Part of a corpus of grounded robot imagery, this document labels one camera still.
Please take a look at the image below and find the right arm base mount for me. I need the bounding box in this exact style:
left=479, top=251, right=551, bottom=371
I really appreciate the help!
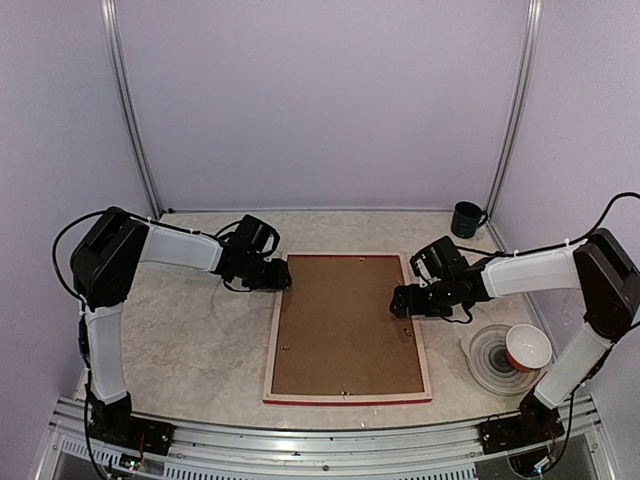
left=478, top=416, right=565, bottom=455

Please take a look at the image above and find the front aluminium rail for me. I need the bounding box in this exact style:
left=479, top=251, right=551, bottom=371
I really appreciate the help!
left=34, top=397, right=616, bottom=479

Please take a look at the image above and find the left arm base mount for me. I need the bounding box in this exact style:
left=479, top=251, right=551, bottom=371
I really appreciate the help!
left=88, top=417, right=175, bottom=456

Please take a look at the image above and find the left aluminium post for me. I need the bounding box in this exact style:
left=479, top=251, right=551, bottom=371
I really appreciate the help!
left=100, top=0, right=164, bottom=219

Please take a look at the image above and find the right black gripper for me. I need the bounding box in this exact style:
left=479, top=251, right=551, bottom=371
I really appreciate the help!
left=391, top=277, right=456, bottom=318

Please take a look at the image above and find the aluminium post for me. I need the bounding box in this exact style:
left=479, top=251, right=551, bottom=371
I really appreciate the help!
left=100, top=0, right=164, bottom=219
left=487, top=0, right=544, bottom=211

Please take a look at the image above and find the dark green mug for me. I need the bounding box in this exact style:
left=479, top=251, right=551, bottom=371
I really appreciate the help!
left=450, top=201, right=488, bottom=239

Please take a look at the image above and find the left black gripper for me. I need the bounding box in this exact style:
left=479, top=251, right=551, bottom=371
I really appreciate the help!
left=241, top=253, right=293, bottom=290

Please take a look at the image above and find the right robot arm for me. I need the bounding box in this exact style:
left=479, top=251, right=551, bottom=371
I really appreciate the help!
left=390, top=222, right=639, bottom=450

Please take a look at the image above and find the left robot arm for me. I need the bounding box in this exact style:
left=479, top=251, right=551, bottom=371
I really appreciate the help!
left=62, top=207, right=292, bottom=445

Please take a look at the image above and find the brown backing board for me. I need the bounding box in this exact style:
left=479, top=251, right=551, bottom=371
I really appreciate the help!
left=269, top=254, right=425, bottom=396

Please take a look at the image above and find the clear glass plate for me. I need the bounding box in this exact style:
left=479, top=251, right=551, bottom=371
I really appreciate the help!
left=460, top=324, right=551, bottom=397

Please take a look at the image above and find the red wooden picture frame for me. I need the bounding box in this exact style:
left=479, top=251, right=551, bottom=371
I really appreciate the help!
left=262, top=251, right=434, bottom=407

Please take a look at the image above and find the white orange bowl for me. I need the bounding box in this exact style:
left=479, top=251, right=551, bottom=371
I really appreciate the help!
left=505, top=324, right=553, bottom=372

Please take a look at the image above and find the right aluminium post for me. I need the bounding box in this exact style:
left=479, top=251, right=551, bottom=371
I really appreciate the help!
left=487, top=0, right=544, bottom=211

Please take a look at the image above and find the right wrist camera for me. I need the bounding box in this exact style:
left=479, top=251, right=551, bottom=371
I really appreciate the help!
left=409, top=252, right=440, bottom=283

